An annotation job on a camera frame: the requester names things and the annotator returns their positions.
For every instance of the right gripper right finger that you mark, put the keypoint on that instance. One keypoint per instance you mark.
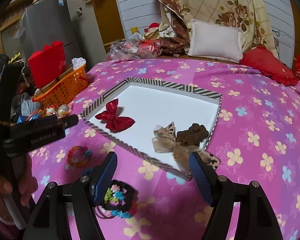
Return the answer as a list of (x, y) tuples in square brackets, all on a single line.
[(256, 219)]

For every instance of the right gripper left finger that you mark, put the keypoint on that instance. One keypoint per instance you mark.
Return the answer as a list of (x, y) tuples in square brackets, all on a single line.
[(49, 219)]

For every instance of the black crochet scrunchie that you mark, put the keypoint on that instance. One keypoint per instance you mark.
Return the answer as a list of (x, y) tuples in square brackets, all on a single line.
[(120, 201)]

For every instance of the brown leopard bow clip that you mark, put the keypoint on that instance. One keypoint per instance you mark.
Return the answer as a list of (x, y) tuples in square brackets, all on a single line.
[(181, 144)]

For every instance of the red shiny bow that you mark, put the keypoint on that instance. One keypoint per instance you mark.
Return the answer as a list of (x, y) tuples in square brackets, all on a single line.
[(114, 122)]

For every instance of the person left hand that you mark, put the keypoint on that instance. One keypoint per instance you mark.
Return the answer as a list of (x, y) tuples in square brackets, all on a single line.
[(27, 186)]

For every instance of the red white round ornament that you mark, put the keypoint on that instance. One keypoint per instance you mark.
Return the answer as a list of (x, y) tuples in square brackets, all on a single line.
[(49, 111)]

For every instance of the silver wrapped ball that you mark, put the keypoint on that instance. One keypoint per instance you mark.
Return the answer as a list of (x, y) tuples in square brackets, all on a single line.
[(63, 111)]

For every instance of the orange plastic basket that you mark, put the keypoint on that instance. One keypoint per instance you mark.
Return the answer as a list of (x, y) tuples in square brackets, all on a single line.
[(64, 90)]

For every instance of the red gift bag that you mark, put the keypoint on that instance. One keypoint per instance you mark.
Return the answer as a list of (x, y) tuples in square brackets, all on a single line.
[(48, 64)]

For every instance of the grey refrigerator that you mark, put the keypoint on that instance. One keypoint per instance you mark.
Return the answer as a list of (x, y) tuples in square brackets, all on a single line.
[(45, 22)]

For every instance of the striped shallow box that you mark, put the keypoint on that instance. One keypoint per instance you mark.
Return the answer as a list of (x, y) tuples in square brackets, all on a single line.
[(152, 104)]

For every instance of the clear plastic bag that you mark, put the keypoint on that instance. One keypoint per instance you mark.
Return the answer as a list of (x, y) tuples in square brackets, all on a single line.
[(134, 48)]

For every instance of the red cushion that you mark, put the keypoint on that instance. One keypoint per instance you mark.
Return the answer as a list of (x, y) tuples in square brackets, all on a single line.
[(261, 59)]

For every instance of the white pillow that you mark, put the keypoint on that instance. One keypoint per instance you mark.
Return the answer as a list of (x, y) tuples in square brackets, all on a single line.
[(215, 41)]

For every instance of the floral beige quilt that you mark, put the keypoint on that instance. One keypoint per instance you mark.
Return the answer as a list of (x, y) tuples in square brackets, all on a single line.
[(249, 16)]

